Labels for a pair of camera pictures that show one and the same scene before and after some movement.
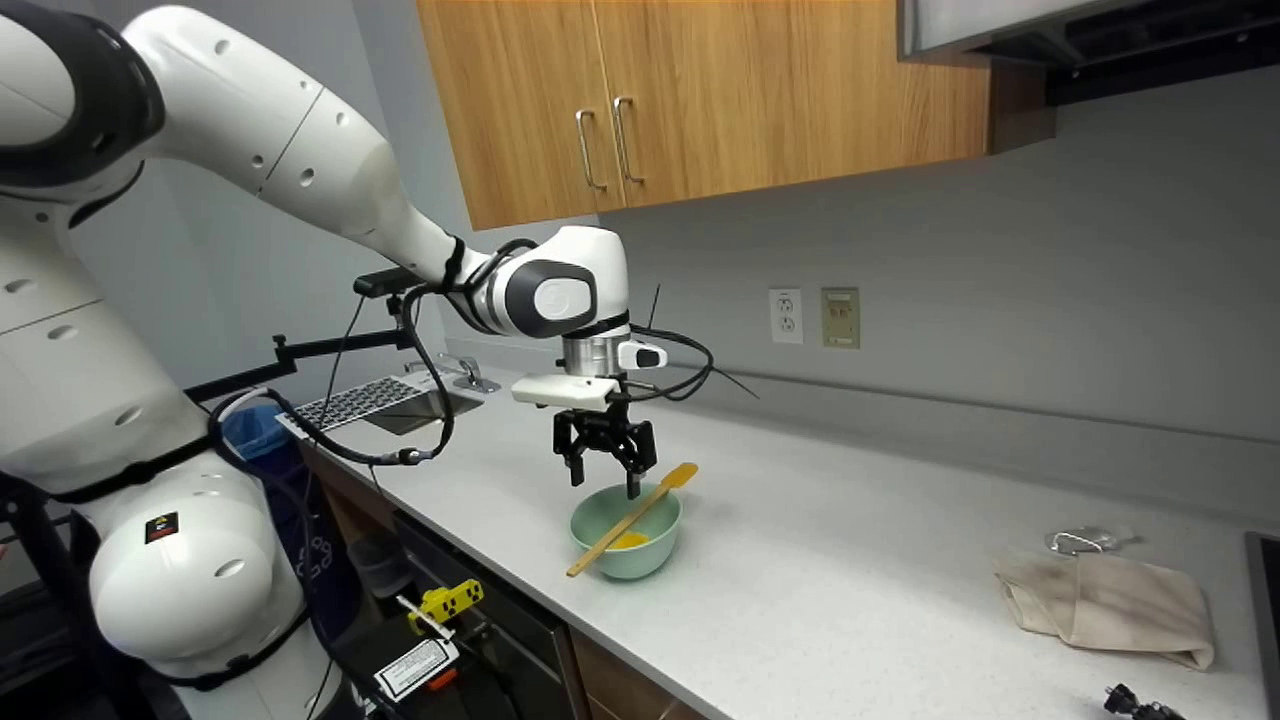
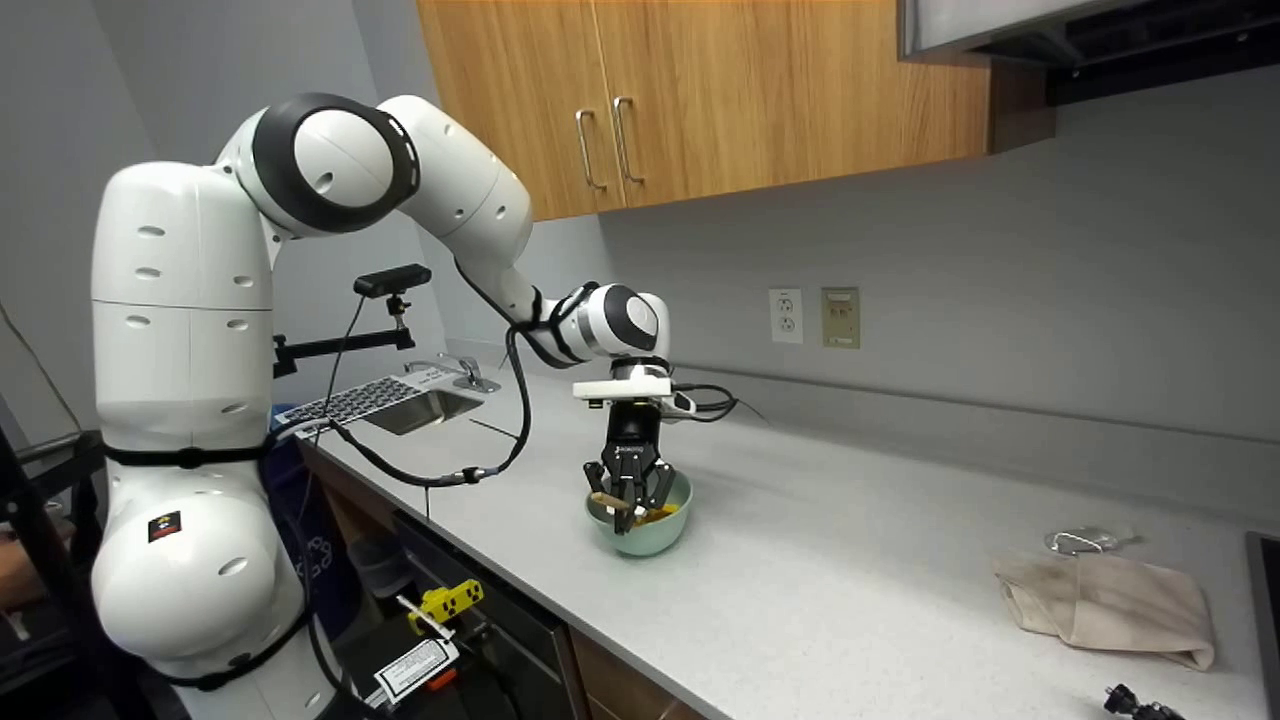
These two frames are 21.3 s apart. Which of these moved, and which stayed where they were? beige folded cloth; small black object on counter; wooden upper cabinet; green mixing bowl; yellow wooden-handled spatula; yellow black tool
Moved: green mixing bowl; yellow wooden-handled spatula
Stayed: beige folded cloth; yellow black tool; small black object on counter; wooden upper cabinet
